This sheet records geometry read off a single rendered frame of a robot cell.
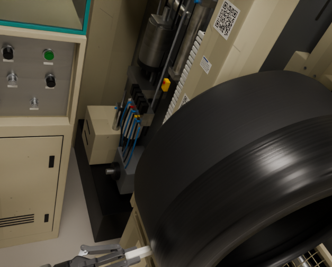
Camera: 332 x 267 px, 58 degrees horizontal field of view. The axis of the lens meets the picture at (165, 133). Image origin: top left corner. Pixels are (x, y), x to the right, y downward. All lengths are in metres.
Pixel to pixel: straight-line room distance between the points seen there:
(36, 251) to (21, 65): 1.13
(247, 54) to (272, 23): 0.09
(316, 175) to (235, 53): 0.37
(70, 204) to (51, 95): 1.04
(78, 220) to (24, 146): 0.86
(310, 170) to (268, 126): 0.10
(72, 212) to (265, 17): 1.65
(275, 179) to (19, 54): 0.86
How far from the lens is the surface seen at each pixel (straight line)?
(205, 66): 0.84
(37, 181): 1.47
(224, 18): 0.80
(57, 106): 1.23
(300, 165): 0.55
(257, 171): 0.53
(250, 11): 0.74
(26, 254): 1.91
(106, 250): 0.81
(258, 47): 0.81
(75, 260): 0.81
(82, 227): 2.00
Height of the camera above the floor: 1.72
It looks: 39 degrees down
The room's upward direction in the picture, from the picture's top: 23 degrees clockwise
